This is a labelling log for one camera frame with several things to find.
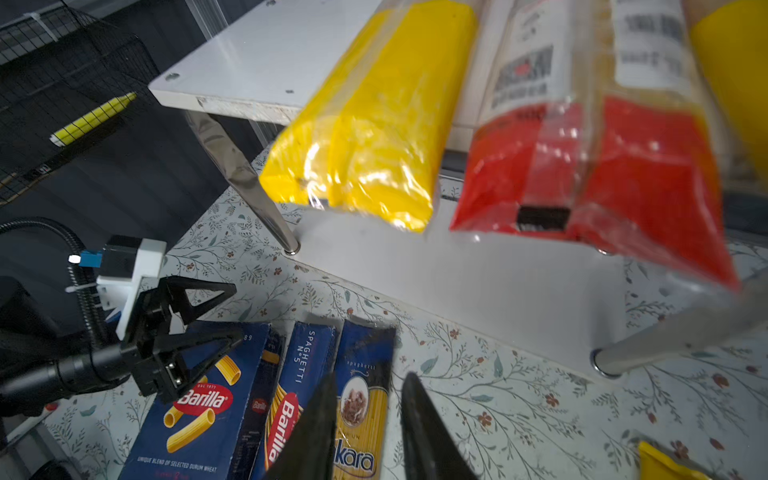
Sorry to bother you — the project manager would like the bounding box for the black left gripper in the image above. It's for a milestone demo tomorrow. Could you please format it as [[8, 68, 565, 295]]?
[[116, 275, 246, 397]]

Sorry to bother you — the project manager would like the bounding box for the black wire side basket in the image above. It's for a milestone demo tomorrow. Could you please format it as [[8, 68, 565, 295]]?
[[1, 2, 158, 205]]

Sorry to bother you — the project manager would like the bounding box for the white two-tier metal shelf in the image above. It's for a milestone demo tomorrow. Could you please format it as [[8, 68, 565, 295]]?
[[150, 1, 767, 379]]

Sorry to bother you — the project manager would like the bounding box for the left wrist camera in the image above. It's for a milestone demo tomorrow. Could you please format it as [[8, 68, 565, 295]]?
[[65, 235, 167, 320]]

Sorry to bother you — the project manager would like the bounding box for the red yellow spaghetti bag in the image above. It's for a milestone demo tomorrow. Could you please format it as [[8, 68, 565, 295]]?
[[451, 1, 740, 291]]

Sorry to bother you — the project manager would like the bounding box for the blue Barilla rigatoni box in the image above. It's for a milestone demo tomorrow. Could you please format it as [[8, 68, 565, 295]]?
[[120, 323, 284, 479]]

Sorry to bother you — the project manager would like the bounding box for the blue yellow spaghetti bag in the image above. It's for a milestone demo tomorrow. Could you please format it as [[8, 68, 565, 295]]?
[[332, 321, 397, 479]]

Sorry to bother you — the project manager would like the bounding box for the yellow pasta bag tan window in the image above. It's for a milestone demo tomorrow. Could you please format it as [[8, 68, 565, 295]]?
[[683, 1, 767, 183]]

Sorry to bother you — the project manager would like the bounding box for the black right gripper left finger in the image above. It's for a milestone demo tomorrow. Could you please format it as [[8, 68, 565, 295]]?
[[262, 373, 338, 480]]

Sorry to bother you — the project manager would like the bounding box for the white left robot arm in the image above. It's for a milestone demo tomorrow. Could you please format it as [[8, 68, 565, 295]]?
[[1, 217, 243, 417]]

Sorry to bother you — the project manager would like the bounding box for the blue Barilla spaghetti box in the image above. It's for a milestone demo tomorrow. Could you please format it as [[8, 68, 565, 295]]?
[[251, 322, 338, 479]]

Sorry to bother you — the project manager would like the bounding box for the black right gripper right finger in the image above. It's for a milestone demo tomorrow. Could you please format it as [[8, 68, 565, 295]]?
[[400, 372, 477, 480]]

